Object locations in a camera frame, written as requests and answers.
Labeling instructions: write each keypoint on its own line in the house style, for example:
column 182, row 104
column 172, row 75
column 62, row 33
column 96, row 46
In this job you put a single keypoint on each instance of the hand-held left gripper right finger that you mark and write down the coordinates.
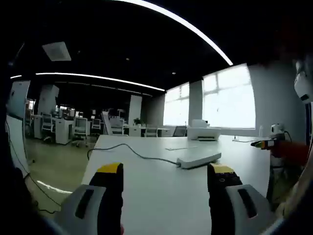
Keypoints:
column 225, row 195

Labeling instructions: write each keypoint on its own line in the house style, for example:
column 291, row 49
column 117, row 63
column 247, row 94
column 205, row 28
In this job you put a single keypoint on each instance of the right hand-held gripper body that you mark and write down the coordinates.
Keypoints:
column 291, row 153

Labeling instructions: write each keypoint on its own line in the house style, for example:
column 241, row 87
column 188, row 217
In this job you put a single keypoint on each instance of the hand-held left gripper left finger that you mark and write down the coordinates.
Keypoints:
column 107, row 195

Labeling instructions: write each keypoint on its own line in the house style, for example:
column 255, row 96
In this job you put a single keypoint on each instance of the white power adapter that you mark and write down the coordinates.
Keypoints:
column 276, row 128

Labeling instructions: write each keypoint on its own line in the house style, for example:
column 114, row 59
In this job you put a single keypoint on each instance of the long ceiling light strip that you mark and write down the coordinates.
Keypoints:
column 195, row 28

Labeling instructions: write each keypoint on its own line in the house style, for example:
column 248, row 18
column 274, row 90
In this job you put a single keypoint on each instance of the person's left hand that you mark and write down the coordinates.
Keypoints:
column 122, row 228

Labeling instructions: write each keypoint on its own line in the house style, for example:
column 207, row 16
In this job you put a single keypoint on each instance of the wide window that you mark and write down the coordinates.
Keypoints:
column 230, row 102

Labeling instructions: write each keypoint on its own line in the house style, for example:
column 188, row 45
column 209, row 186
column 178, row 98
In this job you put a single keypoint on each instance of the white printer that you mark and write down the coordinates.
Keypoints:
column 203, row 132

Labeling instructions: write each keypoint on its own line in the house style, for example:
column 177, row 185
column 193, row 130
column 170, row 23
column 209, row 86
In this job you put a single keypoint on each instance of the black office chair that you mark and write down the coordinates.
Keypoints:
column 180, row 131

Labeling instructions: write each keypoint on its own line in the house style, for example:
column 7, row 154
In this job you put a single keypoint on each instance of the rows of white office desks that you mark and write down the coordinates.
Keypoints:
column 62, row 129

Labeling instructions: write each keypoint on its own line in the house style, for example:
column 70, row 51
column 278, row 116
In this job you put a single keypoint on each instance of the green potted plant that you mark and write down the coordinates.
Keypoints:
column 138, row 121

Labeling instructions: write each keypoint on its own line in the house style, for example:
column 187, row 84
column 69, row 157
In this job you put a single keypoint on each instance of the group of white desk chairs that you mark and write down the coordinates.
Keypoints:
column 47, row 123

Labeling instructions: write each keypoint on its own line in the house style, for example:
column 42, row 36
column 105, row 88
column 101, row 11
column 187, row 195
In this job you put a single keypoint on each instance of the narrow window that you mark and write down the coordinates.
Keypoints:
column 177, row 107

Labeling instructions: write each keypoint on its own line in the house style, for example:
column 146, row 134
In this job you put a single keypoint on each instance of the white rolling whiteboard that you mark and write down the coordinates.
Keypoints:
column 17, row 137

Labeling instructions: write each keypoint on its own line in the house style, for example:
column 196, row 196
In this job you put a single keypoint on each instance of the ceiling air vent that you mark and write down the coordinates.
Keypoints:
column 56, row 51

